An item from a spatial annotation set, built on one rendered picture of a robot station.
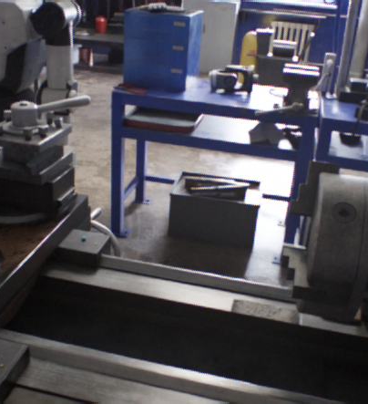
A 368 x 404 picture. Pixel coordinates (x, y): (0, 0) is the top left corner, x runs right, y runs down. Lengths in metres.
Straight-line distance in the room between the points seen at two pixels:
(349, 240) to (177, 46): 2.15
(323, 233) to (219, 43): 6.86
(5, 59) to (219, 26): 5.92
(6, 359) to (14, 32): 1.13
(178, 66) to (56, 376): 2.13
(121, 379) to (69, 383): 0.09
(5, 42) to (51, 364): 1.12
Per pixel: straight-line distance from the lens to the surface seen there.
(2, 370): 0.96
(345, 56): 3.11
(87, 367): 1.00
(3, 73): 1.85
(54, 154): 1.26
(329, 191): 0.85
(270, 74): 6.39
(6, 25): 1.79
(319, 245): 0.81
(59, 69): 1.82
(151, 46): 2.88
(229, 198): 3.01
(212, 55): 7.64
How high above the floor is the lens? 1.53
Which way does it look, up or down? 27 degrees down
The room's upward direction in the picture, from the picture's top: 4 degrees clockwise
